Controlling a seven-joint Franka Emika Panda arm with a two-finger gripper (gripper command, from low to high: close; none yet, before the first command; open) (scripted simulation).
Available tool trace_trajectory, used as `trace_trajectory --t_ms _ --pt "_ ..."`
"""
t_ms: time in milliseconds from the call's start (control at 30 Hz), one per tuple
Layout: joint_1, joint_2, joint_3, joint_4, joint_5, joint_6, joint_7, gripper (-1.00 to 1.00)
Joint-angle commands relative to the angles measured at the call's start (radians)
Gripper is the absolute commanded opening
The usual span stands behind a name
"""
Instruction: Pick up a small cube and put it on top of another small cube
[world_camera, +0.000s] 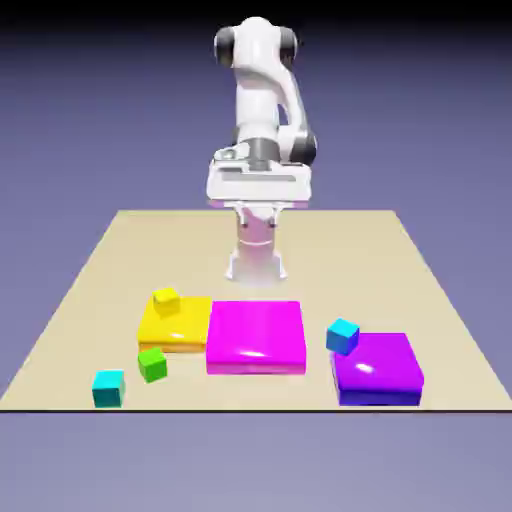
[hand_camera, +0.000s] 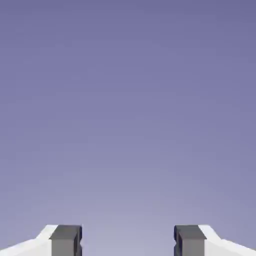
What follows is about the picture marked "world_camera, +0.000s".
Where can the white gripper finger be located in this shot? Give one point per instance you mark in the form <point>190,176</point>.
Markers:
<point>243,218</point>
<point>274,218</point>

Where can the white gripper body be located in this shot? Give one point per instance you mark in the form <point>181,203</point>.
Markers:
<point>260,190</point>

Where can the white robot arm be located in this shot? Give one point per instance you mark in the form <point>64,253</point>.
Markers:
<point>256,100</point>

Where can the small yellow cube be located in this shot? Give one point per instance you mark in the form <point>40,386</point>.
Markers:
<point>166,300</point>

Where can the small blue cube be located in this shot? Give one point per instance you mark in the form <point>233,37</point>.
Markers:
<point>342,336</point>

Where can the small green cube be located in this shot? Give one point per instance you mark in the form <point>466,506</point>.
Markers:
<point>152,364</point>

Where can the small teal cube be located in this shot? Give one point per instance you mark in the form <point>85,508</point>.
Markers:
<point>108,388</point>

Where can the large magenta box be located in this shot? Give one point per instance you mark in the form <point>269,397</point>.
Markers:
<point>256,336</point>

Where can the large yellow box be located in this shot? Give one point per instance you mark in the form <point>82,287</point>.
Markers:
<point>182,324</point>

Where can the large purple box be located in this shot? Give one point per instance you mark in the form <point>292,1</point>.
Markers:
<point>380,370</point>

